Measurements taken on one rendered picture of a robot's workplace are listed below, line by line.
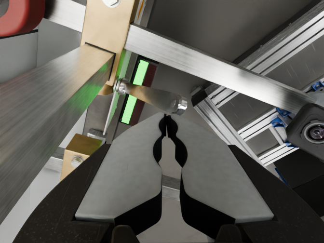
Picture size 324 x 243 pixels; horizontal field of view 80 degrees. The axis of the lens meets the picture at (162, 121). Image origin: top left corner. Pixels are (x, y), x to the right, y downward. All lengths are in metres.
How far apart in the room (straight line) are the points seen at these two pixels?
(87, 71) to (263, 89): 0.23
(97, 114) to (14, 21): 0.30
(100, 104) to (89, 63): 0.29
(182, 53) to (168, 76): 0.91
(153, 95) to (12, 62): 0.40
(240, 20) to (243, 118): 0.50
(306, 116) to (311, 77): 0.96
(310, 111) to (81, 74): 0.22
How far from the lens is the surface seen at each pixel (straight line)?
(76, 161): 0.35
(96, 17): 0.26
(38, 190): 0.90
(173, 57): 0.27
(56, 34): 0.56
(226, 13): 1.17
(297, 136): 0.25
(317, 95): 0.37
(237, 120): 1.13
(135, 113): 0.48
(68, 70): 0.18
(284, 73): 1.11
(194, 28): 1.14
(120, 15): 0.25
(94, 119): 0.51
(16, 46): 0.52
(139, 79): 0.44
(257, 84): 0.31
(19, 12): 0.25
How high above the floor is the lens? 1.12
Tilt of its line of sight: 60 degrees down
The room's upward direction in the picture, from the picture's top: 180 degrees clockwise
